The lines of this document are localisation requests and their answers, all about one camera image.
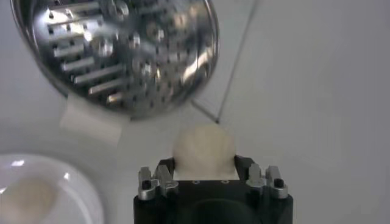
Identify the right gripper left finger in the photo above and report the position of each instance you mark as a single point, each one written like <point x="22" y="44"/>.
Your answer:
<point x="152" y="185"/>

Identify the large white plate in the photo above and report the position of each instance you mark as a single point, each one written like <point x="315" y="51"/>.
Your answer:
<point x="79" y="194"/>

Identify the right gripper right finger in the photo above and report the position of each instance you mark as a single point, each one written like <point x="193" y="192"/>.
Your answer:
<point x="268" y="182"/>

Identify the white work table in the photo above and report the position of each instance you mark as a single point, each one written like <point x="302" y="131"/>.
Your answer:
<point x="146" y="146"/>

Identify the perforated steel steamer basket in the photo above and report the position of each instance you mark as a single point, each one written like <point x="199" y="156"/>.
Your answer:
<point x="122" y="45"/>

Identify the white steamed baozi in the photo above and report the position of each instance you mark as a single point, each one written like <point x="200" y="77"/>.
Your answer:
<point x="204" y="149"/>
<point x="27" y="198"/>

